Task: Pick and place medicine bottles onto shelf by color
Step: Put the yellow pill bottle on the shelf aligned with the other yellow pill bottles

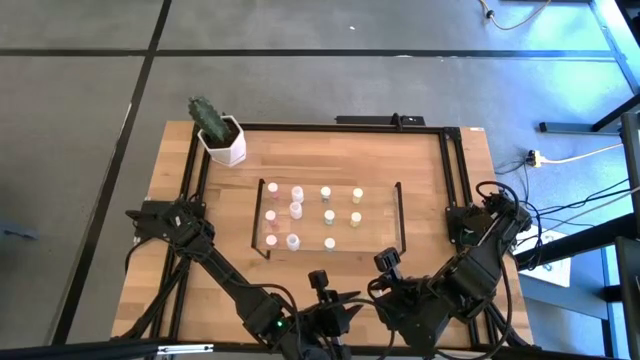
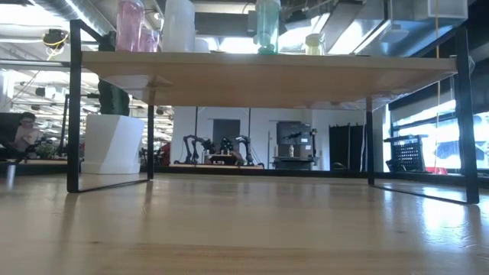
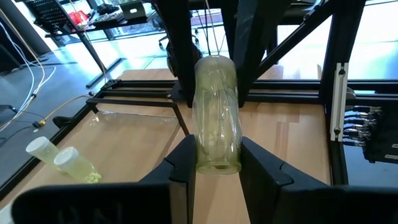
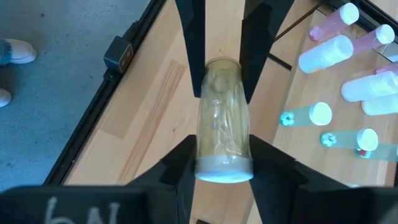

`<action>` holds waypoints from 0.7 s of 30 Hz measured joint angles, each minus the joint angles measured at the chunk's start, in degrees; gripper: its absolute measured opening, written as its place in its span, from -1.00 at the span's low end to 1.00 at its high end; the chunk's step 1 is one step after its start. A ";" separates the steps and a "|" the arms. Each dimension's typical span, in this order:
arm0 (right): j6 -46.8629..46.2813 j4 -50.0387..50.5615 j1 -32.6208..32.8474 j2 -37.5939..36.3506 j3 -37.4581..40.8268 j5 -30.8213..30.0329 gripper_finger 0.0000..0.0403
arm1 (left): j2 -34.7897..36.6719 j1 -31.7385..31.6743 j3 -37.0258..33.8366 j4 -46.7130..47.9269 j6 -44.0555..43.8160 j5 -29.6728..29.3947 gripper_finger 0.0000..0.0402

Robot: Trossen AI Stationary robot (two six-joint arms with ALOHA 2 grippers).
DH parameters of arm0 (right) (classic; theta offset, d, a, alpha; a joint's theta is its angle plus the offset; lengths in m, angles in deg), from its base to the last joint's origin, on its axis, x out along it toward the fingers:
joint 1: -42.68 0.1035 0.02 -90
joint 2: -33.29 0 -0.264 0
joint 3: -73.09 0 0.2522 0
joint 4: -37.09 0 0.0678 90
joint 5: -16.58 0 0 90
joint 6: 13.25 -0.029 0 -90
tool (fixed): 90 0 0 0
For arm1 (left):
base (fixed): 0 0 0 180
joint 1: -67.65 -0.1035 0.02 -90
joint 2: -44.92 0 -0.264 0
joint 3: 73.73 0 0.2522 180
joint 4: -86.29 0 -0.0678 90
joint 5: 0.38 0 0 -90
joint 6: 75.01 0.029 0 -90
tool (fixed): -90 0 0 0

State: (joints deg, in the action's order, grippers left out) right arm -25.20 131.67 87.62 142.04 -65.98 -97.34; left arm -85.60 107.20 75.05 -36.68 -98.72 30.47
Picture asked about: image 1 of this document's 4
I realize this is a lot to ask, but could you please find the cream floor cable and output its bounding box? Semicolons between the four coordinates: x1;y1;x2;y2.
542;143;625;166

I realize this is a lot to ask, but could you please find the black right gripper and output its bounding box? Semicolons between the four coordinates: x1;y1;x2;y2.
367;248;451;351

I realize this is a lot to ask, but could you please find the black floor cable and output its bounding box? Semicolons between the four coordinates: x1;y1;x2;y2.
494;159;631;261

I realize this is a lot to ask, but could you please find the black metal stand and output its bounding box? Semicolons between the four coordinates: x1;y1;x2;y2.
514;92;640;360

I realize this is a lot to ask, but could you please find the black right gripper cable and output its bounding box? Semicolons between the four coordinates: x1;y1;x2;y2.
367;180;521;360

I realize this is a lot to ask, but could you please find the black aluminium table frame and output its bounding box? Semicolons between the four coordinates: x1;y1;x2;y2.
112;122;534;351

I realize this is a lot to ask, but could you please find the green cactus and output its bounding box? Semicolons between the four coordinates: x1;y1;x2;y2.
187;95;234;144

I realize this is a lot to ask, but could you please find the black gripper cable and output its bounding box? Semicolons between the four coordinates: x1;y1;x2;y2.
219;278;304;351
367;180;521;360

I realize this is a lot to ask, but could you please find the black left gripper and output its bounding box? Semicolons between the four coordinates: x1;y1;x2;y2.
294;269;364;360

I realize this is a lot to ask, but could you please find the small dark floor object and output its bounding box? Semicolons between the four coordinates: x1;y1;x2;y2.
0;222;40;241

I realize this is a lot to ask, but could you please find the white faceted plant pot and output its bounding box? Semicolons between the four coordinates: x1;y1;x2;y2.
197;114;248;168

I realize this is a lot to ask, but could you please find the orange floor cable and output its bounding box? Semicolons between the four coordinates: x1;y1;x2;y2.
477;0;552;31

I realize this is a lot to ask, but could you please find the wooden shelf with black frame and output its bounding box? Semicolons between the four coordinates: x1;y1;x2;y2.
249;177;408;265

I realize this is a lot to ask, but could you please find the black overhead gantry bar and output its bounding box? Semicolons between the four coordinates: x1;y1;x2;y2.
0;338;640;360

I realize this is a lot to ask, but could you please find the white sheet with blue print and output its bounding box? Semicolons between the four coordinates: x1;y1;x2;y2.
517;222;572;289

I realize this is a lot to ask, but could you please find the black rectangular bar device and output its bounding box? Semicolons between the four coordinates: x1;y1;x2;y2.
334;114;427;127

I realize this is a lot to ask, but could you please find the grey metal foot bar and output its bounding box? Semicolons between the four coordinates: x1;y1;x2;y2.
538;121;597;134

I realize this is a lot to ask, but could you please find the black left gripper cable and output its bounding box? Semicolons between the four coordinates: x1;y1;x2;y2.
219;278;304;351

